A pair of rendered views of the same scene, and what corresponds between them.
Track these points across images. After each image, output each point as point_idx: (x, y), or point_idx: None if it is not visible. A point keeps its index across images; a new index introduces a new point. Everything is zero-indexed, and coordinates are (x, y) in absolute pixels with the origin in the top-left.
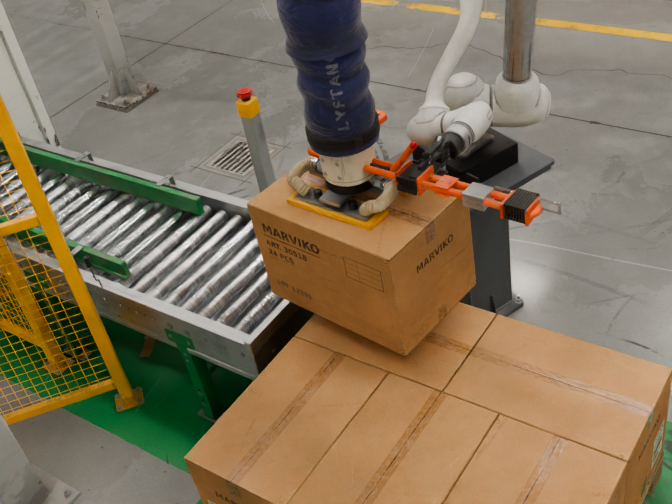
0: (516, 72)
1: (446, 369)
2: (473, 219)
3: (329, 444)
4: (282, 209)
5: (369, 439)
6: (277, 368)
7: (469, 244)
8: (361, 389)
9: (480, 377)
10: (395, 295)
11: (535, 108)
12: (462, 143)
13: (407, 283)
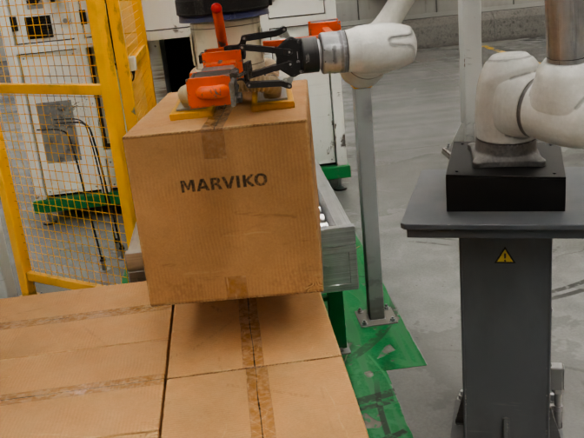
0: (552, 43)
1: (206, 366)
2: (479, 271)
3: (29, 354)
4: (171, 99)
5: (52, 370)
6: (122, 288)
7: (308, 215)
8: (127, 335)
9: (213, 391)
10: (132, 198)
11: (574, 112)
12: (318, 51)
13: (159, 195)
